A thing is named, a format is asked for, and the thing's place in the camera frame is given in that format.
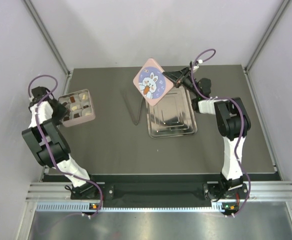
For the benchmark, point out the aluminium frame rail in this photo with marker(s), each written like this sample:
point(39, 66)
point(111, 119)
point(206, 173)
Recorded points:
point(268, 191)

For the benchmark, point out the milk chocolate block top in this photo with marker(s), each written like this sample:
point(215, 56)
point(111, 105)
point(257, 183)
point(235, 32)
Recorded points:
point(72, 100)

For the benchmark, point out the left aluminium corner post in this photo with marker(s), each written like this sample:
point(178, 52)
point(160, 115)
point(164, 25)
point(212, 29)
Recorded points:
point(46, 36)

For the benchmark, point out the steel serving tray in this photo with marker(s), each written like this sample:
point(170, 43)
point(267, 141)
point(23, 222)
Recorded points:
point(172, 116)

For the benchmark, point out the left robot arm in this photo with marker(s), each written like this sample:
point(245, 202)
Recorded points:
point(50, 148)

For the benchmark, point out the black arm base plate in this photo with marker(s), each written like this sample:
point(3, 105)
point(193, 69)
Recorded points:
point(155, 190)

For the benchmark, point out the right aluminium corner post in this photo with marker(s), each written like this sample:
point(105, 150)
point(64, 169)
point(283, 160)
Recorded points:
point(279, 13)

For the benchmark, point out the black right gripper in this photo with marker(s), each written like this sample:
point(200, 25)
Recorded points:
point(176, 76)

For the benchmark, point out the grey slotted cable duct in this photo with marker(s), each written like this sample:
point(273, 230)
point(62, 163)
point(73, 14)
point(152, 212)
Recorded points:
point(92, 207)

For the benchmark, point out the pink chocolate tin box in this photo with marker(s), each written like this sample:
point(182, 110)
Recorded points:
point(80, 103)

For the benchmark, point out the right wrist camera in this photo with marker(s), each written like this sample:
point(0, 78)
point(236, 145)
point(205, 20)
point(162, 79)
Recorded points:
point(194, 65)

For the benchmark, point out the silver tin lid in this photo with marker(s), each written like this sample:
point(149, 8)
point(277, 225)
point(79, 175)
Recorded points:
point(151, 83)

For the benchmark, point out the steel tongs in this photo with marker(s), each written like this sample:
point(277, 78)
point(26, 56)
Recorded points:
point(133, 102)

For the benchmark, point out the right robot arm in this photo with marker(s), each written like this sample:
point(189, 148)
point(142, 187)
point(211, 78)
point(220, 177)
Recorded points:
point(232, 121)

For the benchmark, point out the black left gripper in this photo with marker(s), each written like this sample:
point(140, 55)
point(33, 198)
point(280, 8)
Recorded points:
point(63, 111)

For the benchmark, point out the aluminium corner post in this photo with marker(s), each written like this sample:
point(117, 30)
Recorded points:
point(46, 36)
point(279, 13)

